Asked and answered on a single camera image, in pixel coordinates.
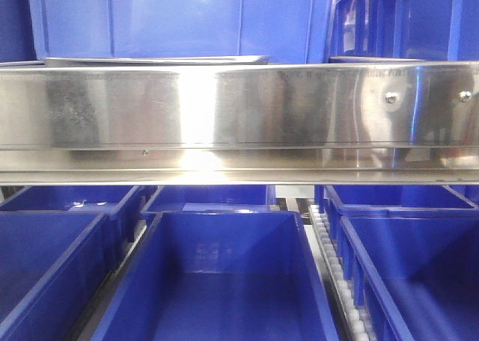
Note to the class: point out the silver steel tray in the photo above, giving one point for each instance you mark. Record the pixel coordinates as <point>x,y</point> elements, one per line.
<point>138,62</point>

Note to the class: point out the blue rear centre bin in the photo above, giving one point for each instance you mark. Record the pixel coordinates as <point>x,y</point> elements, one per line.
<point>206,198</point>

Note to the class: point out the blue rear right bin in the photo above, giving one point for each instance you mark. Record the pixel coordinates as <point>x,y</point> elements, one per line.
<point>392,201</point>

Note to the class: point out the blue rear left bin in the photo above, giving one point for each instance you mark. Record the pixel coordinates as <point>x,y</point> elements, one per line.
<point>121,203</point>

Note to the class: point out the large blue upper bin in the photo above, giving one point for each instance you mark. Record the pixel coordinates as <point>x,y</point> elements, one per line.
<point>288,31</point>

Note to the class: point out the roller conveyor track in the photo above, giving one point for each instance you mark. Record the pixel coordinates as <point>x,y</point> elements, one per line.
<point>353,321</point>

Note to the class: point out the ribbed blue upper crate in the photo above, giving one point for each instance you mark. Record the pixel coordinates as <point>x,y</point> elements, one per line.
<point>433,30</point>

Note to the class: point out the stainless steel shelf rail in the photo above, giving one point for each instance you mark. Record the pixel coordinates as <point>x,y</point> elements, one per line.
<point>220,124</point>

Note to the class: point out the rail screw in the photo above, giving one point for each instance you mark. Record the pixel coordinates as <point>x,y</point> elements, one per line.
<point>391,97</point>
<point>465,96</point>

